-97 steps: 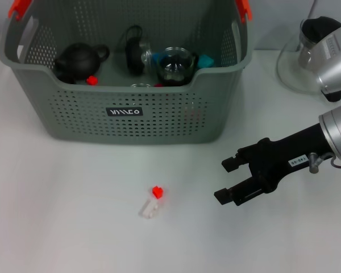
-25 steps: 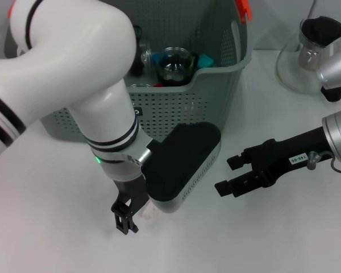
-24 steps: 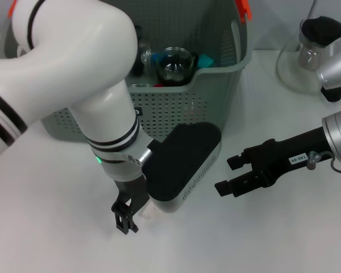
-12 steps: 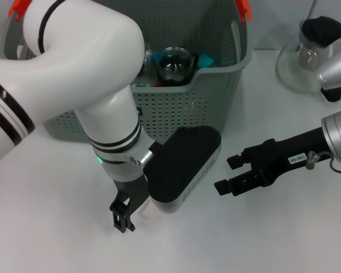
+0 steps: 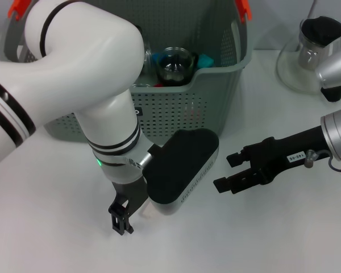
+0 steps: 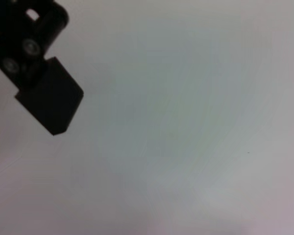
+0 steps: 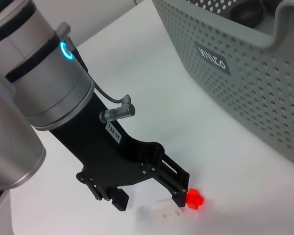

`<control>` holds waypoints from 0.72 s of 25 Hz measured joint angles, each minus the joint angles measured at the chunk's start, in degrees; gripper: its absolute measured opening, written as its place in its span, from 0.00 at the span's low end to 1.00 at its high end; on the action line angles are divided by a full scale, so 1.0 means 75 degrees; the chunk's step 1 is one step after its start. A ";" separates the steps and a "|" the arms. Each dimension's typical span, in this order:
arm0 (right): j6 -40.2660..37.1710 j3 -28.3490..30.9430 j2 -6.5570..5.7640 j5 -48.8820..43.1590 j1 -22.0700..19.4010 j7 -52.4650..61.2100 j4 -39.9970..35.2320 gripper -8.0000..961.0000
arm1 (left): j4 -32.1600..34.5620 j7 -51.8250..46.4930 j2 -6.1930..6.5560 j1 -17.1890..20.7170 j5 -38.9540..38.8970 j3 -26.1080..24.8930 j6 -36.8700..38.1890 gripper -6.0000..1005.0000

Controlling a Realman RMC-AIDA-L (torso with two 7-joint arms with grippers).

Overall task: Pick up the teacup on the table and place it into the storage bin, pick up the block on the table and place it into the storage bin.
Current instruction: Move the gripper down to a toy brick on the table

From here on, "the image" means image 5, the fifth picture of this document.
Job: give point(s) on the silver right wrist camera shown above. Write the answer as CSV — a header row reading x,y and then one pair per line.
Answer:
x,y
335,68

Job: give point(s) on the white toy brick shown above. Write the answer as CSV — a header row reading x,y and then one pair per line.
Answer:
x,y
149,211

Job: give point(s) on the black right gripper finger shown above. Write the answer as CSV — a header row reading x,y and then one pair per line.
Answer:
x,y
221,185
234,159

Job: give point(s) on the grey perforated plastic storage basket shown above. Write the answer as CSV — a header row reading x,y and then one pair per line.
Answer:
x,y
201,113

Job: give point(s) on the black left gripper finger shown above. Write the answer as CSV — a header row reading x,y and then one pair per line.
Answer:
x,y
120,219

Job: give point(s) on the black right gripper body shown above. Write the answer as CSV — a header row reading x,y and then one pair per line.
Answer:
x,y
284,159

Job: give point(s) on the cyan square toy brick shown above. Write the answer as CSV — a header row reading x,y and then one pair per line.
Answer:
x,y
206,61

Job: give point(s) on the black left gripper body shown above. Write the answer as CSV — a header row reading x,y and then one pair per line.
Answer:
x,y
129,190

